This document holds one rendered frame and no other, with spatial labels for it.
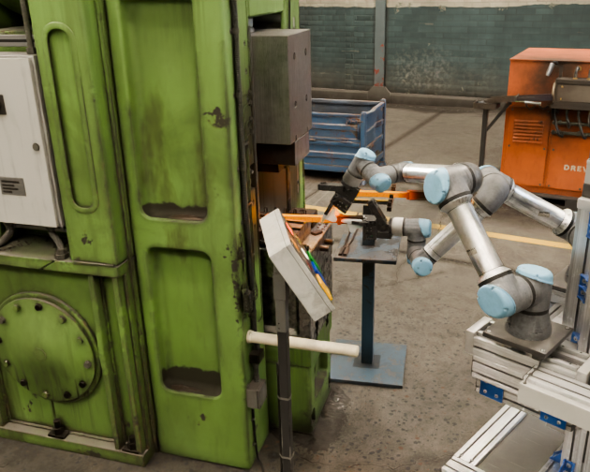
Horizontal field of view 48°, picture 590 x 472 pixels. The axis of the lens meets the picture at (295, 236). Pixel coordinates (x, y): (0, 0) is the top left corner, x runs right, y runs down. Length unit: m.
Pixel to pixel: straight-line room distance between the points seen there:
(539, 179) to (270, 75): 4.04
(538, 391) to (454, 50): 8.44
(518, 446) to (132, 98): 1.99
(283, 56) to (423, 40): 8.07
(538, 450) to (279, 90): 1.72
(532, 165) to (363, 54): 5.23
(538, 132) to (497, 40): 4.26
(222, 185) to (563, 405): 1.33
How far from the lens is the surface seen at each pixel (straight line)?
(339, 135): 6.57
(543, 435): 2.95
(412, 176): 2.56
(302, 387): 3.00
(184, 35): 2.39
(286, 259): 2.04
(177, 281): 2.68
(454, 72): 10.39
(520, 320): 2.33
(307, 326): 2.82
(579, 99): 5.85
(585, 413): 2.23
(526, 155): 6.15
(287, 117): 2.50
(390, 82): 10.72
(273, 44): 2.47
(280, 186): 3.03
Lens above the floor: 1.97
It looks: 22 degrees down
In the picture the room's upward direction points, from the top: 2 degrees counter-clockwise
